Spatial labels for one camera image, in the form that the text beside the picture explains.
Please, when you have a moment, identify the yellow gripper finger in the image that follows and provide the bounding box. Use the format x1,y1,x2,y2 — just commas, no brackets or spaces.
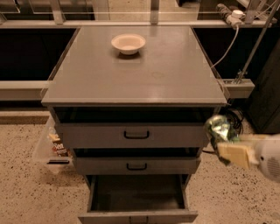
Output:
217,142,258,169
239,134,268,142

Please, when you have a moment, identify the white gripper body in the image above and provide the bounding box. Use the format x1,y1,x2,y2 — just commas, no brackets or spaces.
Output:
253,134,280,183

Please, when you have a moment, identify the green crushed can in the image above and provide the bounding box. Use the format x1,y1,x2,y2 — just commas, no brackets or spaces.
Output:
204,115,239,165

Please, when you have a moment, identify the grey drawer cabinet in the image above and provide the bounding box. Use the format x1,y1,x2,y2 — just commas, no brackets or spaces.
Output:
40,24,228,187

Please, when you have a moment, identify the bottom grey drawer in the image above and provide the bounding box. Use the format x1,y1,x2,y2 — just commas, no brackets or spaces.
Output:
79,175,198,224

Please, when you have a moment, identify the grey drawer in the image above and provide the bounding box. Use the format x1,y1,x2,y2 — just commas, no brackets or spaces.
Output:
79,175,198,224
55,108,214,149
73,148,200,175

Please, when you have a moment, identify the middle grey drawer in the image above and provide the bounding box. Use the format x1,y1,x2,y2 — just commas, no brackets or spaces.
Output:
73,148,200,175

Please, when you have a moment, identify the top grey drawer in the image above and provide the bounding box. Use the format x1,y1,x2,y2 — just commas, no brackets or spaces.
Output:
55,108,214,149

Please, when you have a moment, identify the dark cabinet at right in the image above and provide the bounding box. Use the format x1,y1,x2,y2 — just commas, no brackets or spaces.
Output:
246,40,280,134

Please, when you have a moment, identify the metal diagonal rod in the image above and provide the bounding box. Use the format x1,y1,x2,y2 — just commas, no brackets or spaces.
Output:
233,0,280,84

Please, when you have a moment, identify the white power strip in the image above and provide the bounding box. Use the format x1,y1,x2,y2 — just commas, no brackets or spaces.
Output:
216,3,244,29

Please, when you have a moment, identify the white bowl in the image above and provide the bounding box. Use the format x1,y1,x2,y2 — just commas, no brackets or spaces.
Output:
111,33,146,55

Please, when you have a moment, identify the snack packet in bin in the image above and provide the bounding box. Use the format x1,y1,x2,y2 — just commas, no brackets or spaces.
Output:
48,134,69,157

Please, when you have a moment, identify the clear plastic storage bin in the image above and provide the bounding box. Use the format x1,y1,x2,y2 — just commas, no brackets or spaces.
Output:
32,116,74,173

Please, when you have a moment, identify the white power cable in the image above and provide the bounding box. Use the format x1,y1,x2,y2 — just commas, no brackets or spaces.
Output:
210,24,241,70

